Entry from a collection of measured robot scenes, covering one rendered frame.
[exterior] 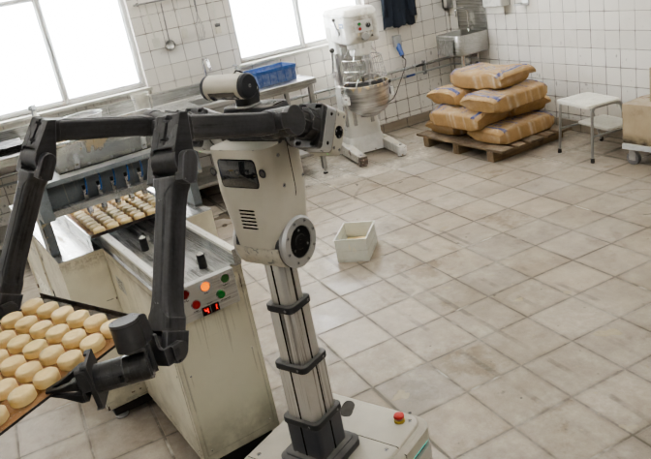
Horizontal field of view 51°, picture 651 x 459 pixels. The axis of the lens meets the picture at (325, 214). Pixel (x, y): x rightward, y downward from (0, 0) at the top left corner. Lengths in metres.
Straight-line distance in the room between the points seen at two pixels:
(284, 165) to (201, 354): 0.98
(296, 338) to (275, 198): 0.49
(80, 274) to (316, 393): 1.30
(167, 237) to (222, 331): 1.28
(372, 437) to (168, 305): 1.28
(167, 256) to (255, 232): 0.64
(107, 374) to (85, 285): 1.80
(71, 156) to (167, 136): 1.65
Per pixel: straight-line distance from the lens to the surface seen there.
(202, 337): 2.63
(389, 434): 2.52
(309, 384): 2.26
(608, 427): 2.93
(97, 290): 3.19
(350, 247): 4.40
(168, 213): 1.42
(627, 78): 6.15
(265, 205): 1.95
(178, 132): 1.45
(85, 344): 1.51
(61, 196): 3.14
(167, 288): 1.41
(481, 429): 2.92
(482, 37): 7.26
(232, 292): 2.59
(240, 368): 2.76
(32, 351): 1.58
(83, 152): 3.10
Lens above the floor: 1.82
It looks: 20 degrees down
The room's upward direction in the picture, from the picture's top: 11 degrees counter-clockwise
